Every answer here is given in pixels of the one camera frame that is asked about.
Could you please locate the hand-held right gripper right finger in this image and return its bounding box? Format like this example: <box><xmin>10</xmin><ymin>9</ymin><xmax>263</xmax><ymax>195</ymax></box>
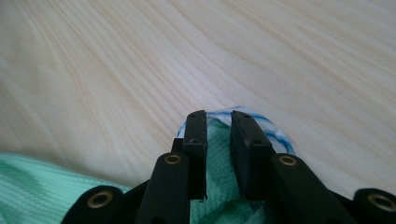
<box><xmin>229</xmin><ymin>110</ymin><xmax>276</xmax><ymax>201</ymax></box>

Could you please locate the mint green striped garment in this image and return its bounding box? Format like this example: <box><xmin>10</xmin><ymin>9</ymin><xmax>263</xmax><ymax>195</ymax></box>
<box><xmin>0</xmin><ymin>105</ymin><xmax>297</xmax><ymax>224</ymax></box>

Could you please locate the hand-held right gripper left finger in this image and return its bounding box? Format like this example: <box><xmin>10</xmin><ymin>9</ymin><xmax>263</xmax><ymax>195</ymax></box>
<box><xmin>171</xmin><ymin>109</ymin><xmax>209</xmax><ymax>202</ymax></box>

